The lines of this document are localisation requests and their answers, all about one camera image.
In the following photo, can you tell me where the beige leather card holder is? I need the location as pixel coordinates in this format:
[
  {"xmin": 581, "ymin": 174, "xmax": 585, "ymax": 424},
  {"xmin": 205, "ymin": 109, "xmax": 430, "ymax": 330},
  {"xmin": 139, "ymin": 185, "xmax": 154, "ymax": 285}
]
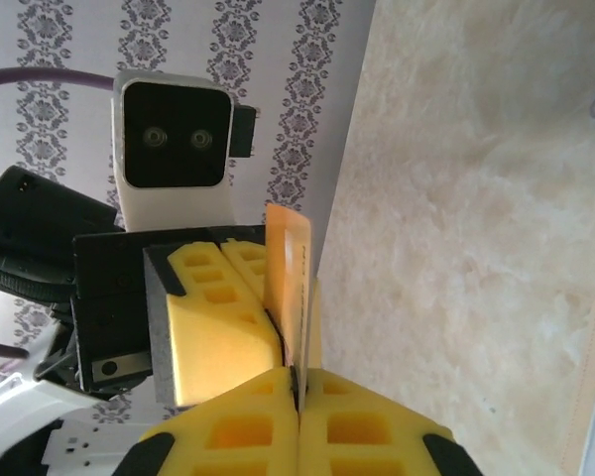
[{"xmin": 558, "ymin": 296, "xmax": 595, "ymax": 476}]

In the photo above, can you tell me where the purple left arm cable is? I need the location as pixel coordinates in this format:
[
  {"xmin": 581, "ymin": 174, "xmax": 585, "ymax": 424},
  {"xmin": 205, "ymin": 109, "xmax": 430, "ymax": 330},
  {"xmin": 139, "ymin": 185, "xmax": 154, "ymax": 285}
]
[{"xmin": 0, "ymin": 66, "xmax": 118, "ymax": 359}]

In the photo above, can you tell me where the gold plastic card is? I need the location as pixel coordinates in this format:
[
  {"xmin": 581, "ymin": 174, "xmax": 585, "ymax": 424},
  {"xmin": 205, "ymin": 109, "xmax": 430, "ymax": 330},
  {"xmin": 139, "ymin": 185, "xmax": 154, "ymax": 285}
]
[{"xmin": 263, "ymin": 201, "xmax": 312, "ymax": 414}]

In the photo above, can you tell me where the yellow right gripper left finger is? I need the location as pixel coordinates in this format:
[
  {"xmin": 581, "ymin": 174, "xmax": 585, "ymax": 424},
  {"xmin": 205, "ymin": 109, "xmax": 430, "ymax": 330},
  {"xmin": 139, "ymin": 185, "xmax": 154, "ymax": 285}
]
[{"xmin": 110, "ymin": 366, "xmax": 302, "ymax": 476}]

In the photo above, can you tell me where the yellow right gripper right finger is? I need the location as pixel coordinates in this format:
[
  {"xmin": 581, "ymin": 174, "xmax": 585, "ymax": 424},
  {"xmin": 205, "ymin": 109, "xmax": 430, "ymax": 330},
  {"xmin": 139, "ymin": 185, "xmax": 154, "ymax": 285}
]
[{"xmin": 298, "ymin": 366, "xmax": 483, "ymax": 476}]

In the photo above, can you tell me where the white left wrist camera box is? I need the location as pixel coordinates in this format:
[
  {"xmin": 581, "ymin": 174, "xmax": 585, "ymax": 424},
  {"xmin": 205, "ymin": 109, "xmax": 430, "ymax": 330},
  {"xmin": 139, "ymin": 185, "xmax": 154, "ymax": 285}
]
[{"xmin": 109, "ymin": 70, "xmax": 260, "ymax": 234}]

